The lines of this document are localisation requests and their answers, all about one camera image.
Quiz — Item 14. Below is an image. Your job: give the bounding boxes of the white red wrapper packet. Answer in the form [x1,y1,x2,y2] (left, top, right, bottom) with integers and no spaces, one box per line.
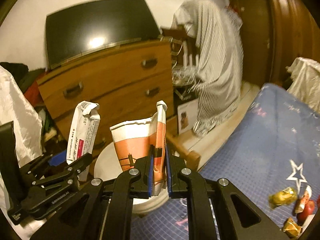
[66,101,100,165]

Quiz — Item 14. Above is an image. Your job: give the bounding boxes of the orange white paper cup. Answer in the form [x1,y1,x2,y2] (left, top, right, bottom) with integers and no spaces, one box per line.
[110,100,168,196]

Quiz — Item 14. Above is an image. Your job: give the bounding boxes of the white round trash bin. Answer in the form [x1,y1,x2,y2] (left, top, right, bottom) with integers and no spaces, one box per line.
[93,141,171,215]

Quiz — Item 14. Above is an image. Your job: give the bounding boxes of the gold foil snack bag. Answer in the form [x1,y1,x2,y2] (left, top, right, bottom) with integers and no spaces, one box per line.
[282,217,302,238]

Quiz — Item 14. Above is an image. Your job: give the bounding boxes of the gold foil wrapper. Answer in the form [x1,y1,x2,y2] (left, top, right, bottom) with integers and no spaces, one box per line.
[268,187,297,209]

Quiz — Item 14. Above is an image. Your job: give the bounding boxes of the red apple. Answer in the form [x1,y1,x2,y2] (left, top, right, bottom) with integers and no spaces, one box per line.
[297,200,315,226]

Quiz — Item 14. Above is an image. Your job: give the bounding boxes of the red white crumpled cup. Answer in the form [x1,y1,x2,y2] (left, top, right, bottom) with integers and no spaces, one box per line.
[293,185,312,214]

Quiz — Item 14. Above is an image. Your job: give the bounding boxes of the blue quilted bed cover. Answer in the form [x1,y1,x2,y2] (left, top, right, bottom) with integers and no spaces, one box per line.
[130,83,319,239]

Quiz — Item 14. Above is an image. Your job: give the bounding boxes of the white box with picture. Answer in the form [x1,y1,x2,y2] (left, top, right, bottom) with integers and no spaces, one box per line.
[177,99,198,134]

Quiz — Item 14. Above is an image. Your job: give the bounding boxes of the wooden chest of drawers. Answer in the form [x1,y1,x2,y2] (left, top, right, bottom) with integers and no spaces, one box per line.
[38,41,174,155]

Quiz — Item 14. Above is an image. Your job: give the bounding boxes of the grey striped hanging blanket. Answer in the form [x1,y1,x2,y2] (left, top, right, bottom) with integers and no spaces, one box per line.
[172,0,244,136]

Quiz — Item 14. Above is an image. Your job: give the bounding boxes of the black flat television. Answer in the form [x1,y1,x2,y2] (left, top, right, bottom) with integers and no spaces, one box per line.
[46,0,160,69]

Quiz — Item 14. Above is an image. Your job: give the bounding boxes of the white crumpled bedding pile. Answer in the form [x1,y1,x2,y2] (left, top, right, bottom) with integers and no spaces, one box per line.
[287,57,320,113]

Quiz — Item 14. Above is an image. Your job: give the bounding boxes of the dark wooden wardrobe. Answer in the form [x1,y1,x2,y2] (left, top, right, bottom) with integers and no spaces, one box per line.
[228,0,319,86]

